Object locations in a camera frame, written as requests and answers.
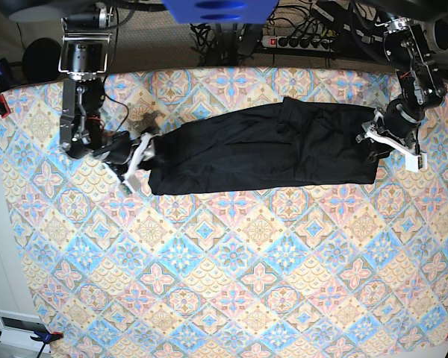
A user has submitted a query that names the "black t-shirt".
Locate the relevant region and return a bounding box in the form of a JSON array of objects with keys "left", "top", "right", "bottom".
[{"left": 149, "top": 98, "right": 379, "bottom": 195}]

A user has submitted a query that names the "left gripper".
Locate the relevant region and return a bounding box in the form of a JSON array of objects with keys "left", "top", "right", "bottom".
[{"left": 355, "top": 100, "right": 425, "bottom": 163}]

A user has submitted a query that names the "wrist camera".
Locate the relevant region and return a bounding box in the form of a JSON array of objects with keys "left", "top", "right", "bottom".
[
  {"left": 405, "top": 152, "right": 428, "bottom": 173},
  {"left": 119, "top": 177, "right": 141, "bottom": 196}
]

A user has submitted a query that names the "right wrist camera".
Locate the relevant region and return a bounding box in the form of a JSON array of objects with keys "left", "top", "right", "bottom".
[{"left": 119, "top": 177, "right": 141, "bottom": 196}]

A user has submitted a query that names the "black round stool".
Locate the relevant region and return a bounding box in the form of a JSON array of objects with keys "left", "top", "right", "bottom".
[{"left": 22, "top": 37, "right": 61, "bottom": 84}]

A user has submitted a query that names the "white power strip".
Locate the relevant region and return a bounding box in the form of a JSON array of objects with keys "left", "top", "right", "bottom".
[{"left": 261, "top": 35, "right": 333, "bottom": 51}]

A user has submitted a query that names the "upper left table clamp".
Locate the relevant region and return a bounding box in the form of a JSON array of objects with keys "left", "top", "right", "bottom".
[{"left": 0, "top": 58, "right": 11, "bottom": 118}]

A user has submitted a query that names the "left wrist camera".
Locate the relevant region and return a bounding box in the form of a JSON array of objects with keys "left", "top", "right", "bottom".
[{"left": 405, "top": 152, "right": 428, "bottom": 173}]

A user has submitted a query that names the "white wall outlet box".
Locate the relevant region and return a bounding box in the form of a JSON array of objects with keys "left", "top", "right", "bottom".
[{"left": 0, "top": 310, "right": 47, "bottom": 353}]

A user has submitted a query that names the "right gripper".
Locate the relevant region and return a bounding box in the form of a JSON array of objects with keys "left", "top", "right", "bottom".
[{"left": 96, "top": 130, "right": 161, "bottom": 184}]

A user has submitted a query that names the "lower left table clamp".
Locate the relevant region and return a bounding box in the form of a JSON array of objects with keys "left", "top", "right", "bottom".
[{"left": 0, "top": 327, "right": 64, "bottom": 358}]

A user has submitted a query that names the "patterned tablecloth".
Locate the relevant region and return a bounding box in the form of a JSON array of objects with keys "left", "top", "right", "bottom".
[{"left": 0, "top": 83, "right": 448, "bottom": 357}]

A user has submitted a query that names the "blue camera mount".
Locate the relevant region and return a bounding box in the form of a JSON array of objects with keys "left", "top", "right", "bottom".
[{"left": 162, "top": 0, "right": 279, "bottom": 24}]

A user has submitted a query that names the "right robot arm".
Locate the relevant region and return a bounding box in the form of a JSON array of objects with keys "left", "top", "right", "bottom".
[{"left": 0, "top": 1, "right": 166, "bottom": 195}]

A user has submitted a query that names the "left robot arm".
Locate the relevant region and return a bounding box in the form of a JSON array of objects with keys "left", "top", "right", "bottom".
[{"left": 348, "top": 1, "right": 448, "bottom": 172}]

